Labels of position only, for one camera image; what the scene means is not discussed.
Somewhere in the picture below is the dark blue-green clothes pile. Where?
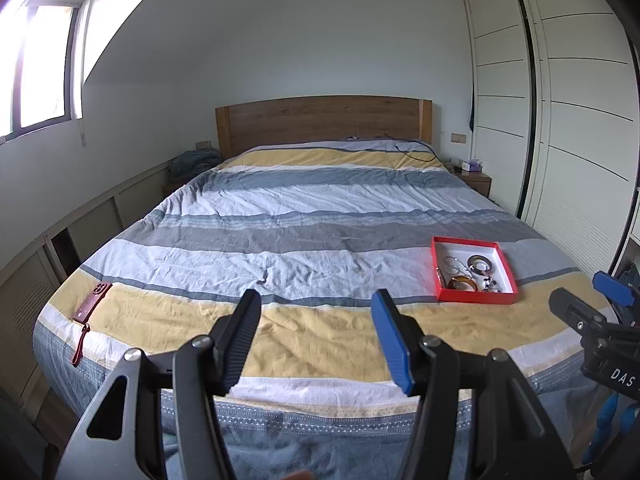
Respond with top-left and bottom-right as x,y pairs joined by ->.
169,148 -> 222,183

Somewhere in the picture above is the white sliding wardrobe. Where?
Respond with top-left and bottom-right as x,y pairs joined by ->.
462,0 -> 639,274

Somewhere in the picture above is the window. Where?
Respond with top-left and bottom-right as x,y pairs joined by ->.
1,0 -> 85,140

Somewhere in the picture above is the red jewelry box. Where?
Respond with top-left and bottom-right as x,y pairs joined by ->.
431,236 -> 518,304

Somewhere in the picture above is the beige wall switch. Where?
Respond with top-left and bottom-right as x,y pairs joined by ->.
451,133 -> 466,144

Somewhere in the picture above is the wooden nightstand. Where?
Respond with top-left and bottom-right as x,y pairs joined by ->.
452,170 -> 491,197

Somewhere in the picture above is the wooden headboard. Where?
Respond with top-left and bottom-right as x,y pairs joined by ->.
215,96 -> 433,159

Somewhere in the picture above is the purple tissue box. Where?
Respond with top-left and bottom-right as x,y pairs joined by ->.
461,159 -> 483,172

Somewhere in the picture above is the striped bed duvet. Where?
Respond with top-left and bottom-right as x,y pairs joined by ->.
34,139 -> 611,479

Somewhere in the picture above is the red phone case with strap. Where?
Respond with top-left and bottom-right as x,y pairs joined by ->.
72,282 -> 113,367

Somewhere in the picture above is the blue gloved right hand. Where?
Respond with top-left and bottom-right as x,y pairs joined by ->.
582,392 -> 639,465

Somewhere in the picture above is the low wall cabinet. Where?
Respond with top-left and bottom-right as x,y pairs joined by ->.
1,162 -> 170,420

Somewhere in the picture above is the black charging cable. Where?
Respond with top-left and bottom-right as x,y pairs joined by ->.
344,133 -> 444,165

